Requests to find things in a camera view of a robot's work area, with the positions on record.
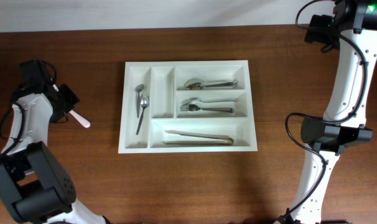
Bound metal tongs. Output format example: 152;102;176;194
163;130;234;146

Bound white plastic cutlery tray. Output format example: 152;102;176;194
118;60;258;154

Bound black left camera cable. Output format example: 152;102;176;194
0;60;71;224

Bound pink plastic knife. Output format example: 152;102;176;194
69;110;91;128

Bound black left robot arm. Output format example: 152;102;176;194
0;60;109;223

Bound small teaspoon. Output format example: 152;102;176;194
134;84;144;118
136;96;149;135

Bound dark-handled metal fork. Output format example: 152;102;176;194
179;105;235;113

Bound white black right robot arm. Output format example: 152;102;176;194
276;0;377;223

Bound large metal spoon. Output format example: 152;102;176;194
187;82;238;90
184;78;239;88

